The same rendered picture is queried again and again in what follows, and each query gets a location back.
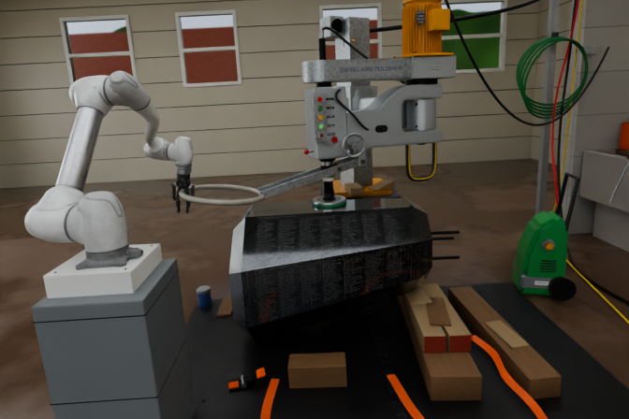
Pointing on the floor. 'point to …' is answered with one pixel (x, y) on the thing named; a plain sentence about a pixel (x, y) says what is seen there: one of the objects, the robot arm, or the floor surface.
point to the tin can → (204, 296)
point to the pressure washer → (546, 252)
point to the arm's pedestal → (118, 352)
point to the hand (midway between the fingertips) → (182, 207)
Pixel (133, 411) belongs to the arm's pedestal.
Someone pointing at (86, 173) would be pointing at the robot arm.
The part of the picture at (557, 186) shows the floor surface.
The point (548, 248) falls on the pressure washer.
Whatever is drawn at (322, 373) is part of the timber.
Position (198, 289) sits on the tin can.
